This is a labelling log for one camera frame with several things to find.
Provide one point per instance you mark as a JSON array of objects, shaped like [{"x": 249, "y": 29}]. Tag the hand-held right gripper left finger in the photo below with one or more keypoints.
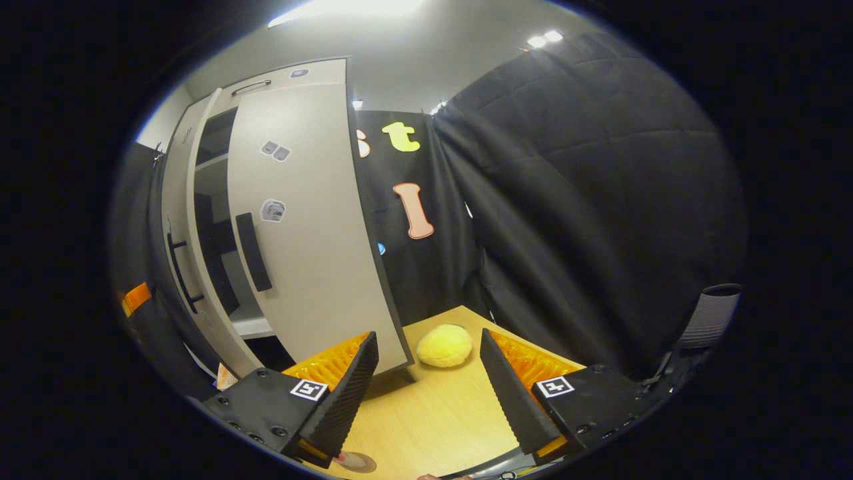
[{"x": 340, "y": 406}]

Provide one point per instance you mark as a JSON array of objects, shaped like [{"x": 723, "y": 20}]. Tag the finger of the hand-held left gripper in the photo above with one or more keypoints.
[{"x": 135, "y": 298}]

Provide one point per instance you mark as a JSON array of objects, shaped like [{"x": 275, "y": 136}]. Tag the black backdrop cloth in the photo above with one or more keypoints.
[{"x": 600, "y": 200}]

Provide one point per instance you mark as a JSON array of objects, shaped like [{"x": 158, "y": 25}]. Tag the grey cabinet shelf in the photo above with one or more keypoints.
[{"x": 212, "y": 162}]

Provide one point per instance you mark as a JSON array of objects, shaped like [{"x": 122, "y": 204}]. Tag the grey cabinet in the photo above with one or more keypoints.
[{"x": 252, "y": 325}]

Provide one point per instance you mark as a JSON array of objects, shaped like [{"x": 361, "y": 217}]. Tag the grey mesh office chair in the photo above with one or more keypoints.
[{"x": 710, "y": 316}]

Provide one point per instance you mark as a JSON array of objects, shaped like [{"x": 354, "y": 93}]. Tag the grey cabinet drawer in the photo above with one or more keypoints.
[{"x": 293, "y": 76}]

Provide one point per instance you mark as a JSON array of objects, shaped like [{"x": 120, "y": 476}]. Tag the grey cabinet door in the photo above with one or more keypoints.
[
  {"x": 313, "y": 253},
  {"x": 176, "y": 213}
]

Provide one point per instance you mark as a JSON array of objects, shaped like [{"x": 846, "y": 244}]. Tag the orange white paper card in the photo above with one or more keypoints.
[{"x": 225, "y": 378}]

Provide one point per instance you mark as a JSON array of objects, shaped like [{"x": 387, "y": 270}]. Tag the large ceiling light panel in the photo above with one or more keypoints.
[{"x": 346, "y": 8}]

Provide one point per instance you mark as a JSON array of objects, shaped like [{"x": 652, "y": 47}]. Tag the small ceiling light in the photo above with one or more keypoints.
[{"x": 546, "y": 36}]

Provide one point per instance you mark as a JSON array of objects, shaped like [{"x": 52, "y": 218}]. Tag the round brown coaster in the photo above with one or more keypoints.
[{"x": 360, "y": 462}]

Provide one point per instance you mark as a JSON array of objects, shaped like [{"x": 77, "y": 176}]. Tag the yellow plush toy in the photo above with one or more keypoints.
[{"x": 444, "y": 345}]

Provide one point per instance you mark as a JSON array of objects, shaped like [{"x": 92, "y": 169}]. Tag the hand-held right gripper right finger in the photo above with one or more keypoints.
[{"x": 520, "y": 406}]

